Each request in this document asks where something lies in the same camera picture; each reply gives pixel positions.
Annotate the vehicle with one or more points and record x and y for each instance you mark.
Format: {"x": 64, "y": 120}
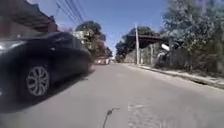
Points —
{"x": 101, "y": 61}

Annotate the dark trees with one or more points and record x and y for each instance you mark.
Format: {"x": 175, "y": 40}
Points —
{"x": 128, "y": 41}

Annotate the pale concrete pole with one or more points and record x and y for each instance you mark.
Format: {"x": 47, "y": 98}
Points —
{"x": 137, "y": 43}

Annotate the leafy green tree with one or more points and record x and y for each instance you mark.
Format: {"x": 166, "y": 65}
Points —
{"x": 91, "y": 30}

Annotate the grey asphalt road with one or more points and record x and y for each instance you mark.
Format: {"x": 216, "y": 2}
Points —
{"x": 140, "y": 96}

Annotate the black car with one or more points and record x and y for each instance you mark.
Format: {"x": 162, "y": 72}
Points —
{"x": 56, "y": 56}

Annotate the grey raised sidewalk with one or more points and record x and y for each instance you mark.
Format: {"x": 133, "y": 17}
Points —
{"x": 186, "y": 75}

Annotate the row of pale green trees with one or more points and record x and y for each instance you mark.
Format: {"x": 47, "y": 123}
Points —
{"x": 193, "y": 26}

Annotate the red brick building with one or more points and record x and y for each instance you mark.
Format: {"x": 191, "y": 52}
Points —
{"x": 20, "y": 20}

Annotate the roadside wall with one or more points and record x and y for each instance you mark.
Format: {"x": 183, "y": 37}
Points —
{"x": 146, "y": 55}

